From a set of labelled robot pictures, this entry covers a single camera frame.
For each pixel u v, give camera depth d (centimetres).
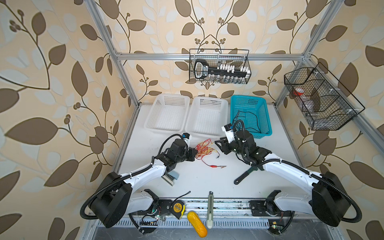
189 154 75
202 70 85
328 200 41
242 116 112
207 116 115
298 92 81
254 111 116
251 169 86
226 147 71
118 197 42
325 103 73
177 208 72
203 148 87
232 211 74
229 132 72
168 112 116
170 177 83
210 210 73
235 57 91
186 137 77
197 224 67
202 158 89
